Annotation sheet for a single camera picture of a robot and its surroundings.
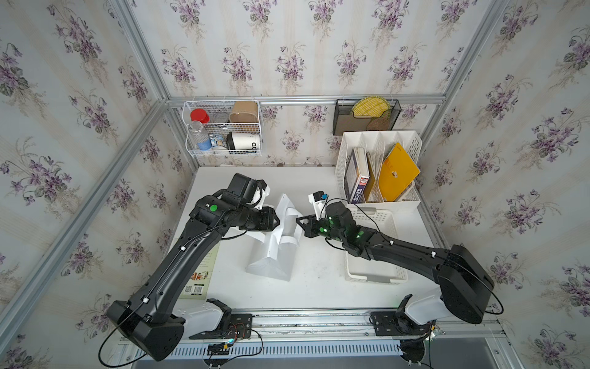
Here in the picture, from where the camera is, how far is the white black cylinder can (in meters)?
0.94

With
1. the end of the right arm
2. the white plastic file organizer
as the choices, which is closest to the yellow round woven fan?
the white plastic file organizer

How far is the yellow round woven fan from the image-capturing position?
0.93 meters

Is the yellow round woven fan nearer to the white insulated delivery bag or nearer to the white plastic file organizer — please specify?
the white plastic file organizer

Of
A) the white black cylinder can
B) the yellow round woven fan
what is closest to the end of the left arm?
the white black cylinder can

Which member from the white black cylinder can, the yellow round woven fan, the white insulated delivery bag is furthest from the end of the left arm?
the yellow round woven fan

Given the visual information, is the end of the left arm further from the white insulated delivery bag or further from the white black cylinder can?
the white black cylinder can

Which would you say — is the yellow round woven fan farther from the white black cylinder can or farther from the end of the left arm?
the end of the left arm

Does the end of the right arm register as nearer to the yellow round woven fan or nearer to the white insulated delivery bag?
the white insulated delivery bag

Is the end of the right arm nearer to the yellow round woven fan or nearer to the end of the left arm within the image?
the end of the left arm

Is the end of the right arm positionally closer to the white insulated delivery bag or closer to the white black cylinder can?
the white insulated delivery bag

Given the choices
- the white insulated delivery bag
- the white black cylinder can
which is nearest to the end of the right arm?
the white insulated delivery bag

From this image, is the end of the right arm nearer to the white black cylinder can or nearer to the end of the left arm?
the end of the left arm

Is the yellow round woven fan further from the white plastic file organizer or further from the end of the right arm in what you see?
the end of the right arm

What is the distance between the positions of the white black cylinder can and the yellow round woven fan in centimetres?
42
